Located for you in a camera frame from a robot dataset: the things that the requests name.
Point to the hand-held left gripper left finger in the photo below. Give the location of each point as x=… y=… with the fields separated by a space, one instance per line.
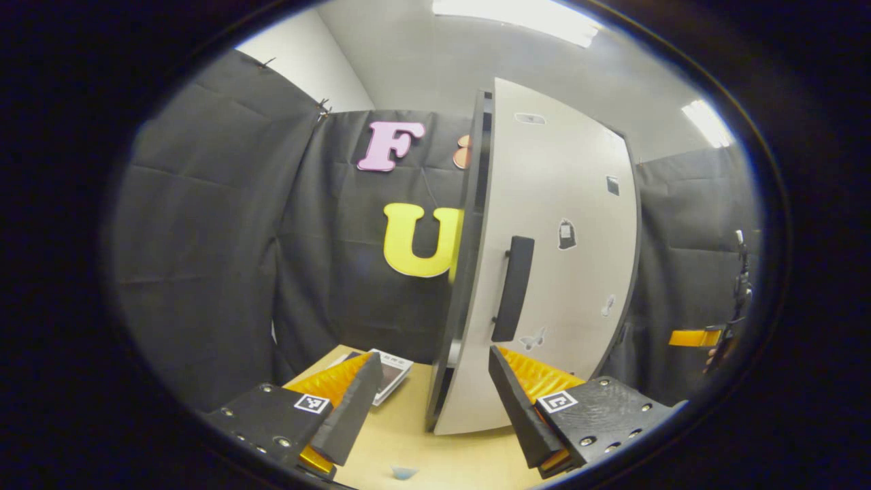
x=354 y=415

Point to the large ceiling light panel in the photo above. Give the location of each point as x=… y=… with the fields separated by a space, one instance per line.
x=524 y=17

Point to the white printed booklet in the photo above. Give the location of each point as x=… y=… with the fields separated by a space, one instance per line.
x=395 y=371

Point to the beige cabinet door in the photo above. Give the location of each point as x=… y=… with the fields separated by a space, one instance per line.
x=558 y=292

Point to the small ceiling light panel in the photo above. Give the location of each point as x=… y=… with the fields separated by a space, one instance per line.
x=708 y=122

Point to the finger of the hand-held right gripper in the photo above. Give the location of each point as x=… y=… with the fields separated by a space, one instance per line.
x=694 y=338

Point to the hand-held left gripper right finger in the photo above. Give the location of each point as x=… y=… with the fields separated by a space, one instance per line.
x=517 y=415

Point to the black backdrop cloth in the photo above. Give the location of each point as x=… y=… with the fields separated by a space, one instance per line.
x=204 y=238

